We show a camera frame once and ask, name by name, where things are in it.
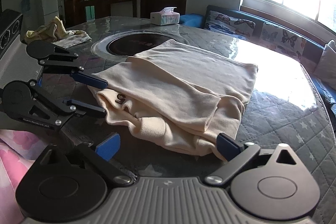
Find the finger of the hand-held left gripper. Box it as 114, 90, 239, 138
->
15, 93, 107, 131
37, 47, 109, 90

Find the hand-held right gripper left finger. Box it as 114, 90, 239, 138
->
31, 132, 137, 186

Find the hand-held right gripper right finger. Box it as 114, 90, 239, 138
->
204, 133, 309, 186

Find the cream long-sleeve top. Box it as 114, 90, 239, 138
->
88, 39, 259, 162

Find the white floral cloth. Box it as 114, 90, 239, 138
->
52, 29, 92, 48

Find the yellow cloth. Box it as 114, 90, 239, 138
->
25, 16, 71, 42

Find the round black induction cooktop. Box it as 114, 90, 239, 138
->
91, 30, 185, 60

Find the white fridge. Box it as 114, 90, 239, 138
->
40, 0, 60, 28

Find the person's pink floral clothing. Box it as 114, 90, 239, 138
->
0, 127, 51, 224

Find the white tissue box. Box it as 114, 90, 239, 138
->
150, 7, 180, 26

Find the butterfly print cushion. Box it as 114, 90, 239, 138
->
259, 22, 308, 62
204, 10, 257, 41

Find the grey pillow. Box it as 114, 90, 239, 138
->
313, 40, 336, 86

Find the blue sofa bench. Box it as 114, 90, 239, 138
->
179, 5, 336, 121

